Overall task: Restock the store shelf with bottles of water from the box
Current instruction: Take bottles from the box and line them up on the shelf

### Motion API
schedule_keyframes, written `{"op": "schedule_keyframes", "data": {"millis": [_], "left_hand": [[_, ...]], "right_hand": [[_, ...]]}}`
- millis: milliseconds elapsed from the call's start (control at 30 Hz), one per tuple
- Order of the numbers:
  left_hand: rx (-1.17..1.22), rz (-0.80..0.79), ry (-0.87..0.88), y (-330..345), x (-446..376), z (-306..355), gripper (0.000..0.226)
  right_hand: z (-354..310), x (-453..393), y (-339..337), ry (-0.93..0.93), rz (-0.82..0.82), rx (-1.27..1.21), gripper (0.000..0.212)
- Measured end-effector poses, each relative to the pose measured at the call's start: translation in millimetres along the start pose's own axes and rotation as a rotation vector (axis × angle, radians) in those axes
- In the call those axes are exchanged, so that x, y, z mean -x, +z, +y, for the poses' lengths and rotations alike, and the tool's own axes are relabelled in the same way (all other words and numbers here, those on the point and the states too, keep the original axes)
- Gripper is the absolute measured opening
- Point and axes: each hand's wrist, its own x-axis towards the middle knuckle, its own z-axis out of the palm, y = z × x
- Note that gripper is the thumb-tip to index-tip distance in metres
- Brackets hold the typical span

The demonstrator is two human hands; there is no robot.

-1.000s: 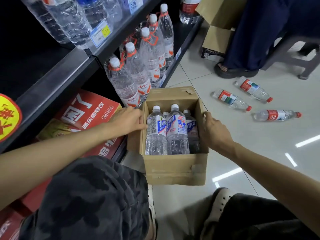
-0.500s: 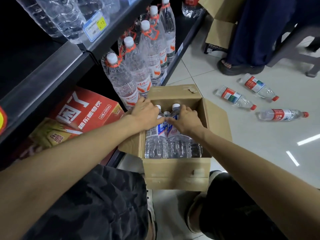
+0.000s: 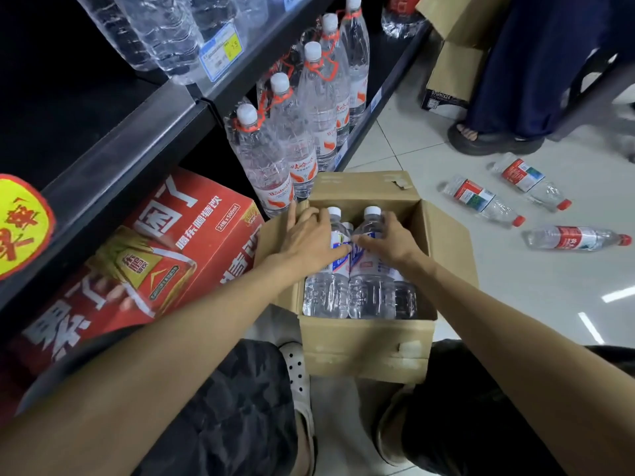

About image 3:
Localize person's left hand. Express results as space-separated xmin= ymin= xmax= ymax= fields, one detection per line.
xmin=270 ymin=200 xmax=353 ymax=288

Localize person's right hand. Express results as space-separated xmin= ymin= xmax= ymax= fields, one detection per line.
xmin=351 ymin=211 xmax=430 ymax=283

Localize red-label bottle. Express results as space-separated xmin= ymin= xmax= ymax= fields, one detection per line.
xmin=523 ymin=224 xmax=634 ymax=253
xmin=491 ymin=153 xmax=573 ymax=212
xmin=439 ymin=175 xmax=527 ymax=229

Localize brown cardboard box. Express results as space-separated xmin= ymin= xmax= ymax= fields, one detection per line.
xmin=253 ymin=171 xmax=480 ymax=385

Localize person's right forearm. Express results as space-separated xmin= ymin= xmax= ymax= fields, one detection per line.
xmin=402 ymin=260 xmax=635 ymax=476

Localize person's left forearm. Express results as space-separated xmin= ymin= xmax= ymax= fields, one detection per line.
xmin=0 ymin=257 xmax=298 ymax=476

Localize person's white left clog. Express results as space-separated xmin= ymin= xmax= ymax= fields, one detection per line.
xmin=278 ymin=340 xmax=318 ymax=476

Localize rows of small clear water bottles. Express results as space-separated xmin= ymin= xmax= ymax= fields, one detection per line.
xmin=73 ymin=0 xmax=271 ymax=86

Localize red drink carton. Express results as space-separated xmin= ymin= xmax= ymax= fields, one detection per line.
xmin=7 ymin=167 xmax=265 ymax=392

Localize brown carton black edge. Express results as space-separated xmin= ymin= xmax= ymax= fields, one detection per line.
xmin=415 ymin=0 xmax=515 ymax=114

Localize blue yellow price tag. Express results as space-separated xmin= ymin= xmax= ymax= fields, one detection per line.
xmin=197 ymin=22 xmax=245 ymax=84

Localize green plastic stool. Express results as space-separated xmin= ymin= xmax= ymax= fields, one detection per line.
xmin=548 ymin=46 xmax=635 ymax=164

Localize yellow red promo sticker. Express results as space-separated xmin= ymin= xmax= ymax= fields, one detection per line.
xmin=0 ymin=173 xmax=57 ymax=282

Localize row of large handled water bottles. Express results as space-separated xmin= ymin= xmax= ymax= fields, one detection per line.
xmin=223 ymin=0 xmax=372 ymax=219

